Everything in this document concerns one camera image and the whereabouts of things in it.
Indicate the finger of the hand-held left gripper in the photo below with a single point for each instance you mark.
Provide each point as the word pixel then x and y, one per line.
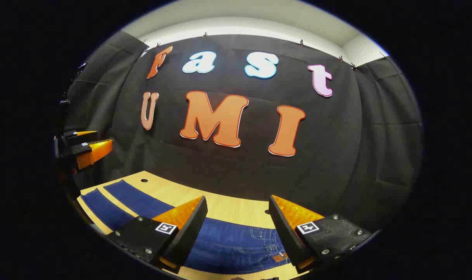
pixel 73 138
pixel 92 152

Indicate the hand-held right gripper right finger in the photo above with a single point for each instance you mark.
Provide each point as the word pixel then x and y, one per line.
pixel 284 229

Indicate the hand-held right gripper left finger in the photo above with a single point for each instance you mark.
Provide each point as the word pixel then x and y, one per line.
pixel 189 227

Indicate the blue denim jeans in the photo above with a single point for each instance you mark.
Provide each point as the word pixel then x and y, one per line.
pixel 228 245

